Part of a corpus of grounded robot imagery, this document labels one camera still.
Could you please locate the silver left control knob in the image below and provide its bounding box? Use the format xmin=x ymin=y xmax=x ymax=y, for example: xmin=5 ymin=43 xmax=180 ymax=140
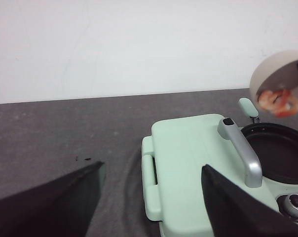
xmin=276 ymin=194 xmax=298 ymax=223

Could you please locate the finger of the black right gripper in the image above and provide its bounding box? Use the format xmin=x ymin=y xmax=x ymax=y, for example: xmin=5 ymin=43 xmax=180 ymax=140
xmin=201 ymin=165 xmax=298 ymax=237

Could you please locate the orange shrimp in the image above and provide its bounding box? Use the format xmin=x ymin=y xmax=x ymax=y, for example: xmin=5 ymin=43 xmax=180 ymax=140
xmin=258 ymin=89 xmax=298 ymax=118

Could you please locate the beige ceramic bowl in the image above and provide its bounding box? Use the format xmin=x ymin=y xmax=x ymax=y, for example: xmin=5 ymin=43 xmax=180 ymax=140
xmin=250 ymin=50 xmax=298 ymax=110

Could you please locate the mint green breakfast maker base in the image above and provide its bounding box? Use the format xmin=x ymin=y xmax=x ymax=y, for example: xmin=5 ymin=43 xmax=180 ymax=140
xmin=263 ymin=178 xmax=298 ymax=224

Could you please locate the black frying pan green handle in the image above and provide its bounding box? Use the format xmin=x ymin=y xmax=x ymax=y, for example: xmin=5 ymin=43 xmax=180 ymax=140
xmin=238 ymin=97 xmax=298 ymax=185

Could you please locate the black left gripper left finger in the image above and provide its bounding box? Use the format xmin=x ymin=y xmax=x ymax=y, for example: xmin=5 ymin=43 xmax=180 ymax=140
xmin=0 ymin=161 xmax=105 ymax=237

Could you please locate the mint green sandwich maker lid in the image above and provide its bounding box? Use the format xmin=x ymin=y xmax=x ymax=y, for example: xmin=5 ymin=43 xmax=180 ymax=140
xmin=142 ymin=114 xmax=263 ymax=237

